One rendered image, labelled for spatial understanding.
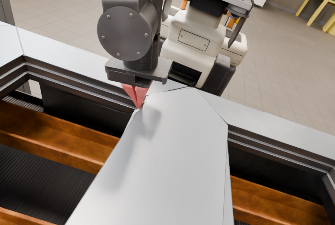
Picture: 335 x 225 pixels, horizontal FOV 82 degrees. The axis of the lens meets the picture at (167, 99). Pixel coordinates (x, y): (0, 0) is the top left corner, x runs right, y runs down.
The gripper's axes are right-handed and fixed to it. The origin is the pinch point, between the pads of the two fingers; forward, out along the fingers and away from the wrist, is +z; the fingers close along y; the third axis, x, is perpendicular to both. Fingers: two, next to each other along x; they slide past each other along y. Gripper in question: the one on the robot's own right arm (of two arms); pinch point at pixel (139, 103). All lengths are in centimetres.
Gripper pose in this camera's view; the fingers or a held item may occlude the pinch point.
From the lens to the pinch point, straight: 38.5
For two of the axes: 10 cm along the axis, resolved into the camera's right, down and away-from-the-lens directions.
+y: 9.7, 2.1, -0.9
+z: -1.1, 7.8, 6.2
